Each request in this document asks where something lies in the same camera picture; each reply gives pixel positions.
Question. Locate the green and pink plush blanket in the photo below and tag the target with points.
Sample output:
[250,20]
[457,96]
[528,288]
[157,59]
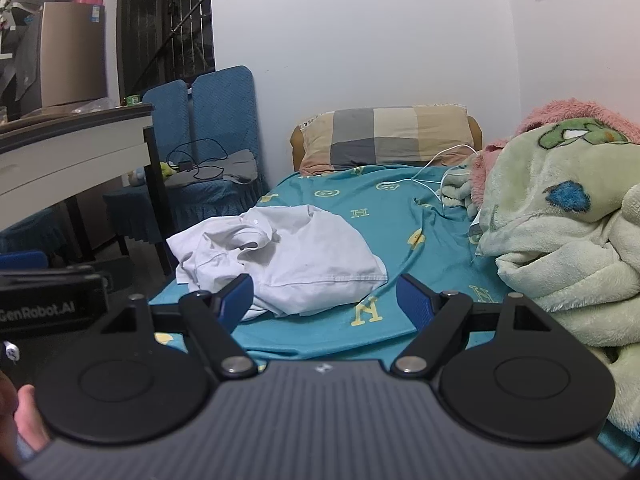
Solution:
[550,240]

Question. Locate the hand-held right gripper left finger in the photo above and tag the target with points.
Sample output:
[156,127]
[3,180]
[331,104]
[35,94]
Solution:
[239,296]

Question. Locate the cardboard box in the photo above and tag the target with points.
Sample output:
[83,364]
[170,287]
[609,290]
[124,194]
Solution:
[70,55]

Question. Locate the person's left hand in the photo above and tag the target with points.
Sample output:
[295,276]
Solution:
[31,417]

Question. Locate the dark window with grille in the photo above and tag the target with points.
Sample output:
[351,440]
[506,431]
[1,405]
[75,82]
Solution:
[165,25]

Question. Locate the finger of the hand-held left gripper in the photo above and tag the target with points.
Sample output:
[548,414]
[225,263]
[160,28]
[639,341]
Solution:
[22,261]

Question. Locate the grey cloth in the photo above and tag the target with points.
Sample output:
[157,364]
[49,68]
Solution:
[240,165]

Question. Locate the teal patterned bed sheet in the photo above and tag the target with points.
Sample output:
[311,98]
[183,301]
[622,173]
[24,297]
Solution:
[390,220]

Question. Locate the white desk with black legs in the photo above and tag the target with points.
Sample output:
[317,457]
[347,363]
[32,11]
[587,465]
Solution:
[60,155]

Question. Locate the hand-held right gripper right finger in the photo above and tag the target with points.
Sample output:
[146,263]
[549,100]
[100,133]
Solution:
[412,300]

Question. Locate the yellow-green plush toy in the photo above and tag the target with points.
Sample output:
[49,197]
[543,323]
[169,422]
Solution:
[167,170]

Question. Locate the white shirt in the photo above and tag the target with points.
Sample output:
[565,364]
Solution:
[310,255]

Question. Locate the checked pillow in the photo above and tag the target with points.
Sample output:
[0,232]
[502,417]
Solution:
[380,135]

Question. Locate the clear plastic bag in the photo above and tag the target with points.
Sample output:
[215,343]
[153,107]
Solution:
[92,105]

